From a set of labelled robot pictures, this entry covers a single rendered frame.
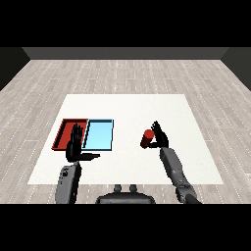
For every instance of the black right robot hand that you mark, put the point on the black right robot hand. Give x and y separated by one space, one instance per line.
160 136

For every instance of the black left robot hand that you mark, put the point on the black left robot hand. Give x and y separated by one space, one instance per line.
74 148

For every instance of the small red can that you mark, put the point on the small red can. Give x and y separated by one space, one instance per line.
147 138

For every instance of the dark grey robot body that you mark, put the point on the dark grey robot body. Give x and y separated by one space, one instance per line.
125 197

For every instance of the light blue shallow open box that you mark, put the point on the light blue shallow open box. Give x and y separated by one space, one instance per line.
99 134

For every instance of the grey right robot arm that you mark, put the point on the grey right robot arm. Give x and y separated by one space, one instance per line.
175 170

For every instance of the red shallow open box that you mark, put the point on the red shallow open box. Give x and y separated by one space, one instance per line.
65 134

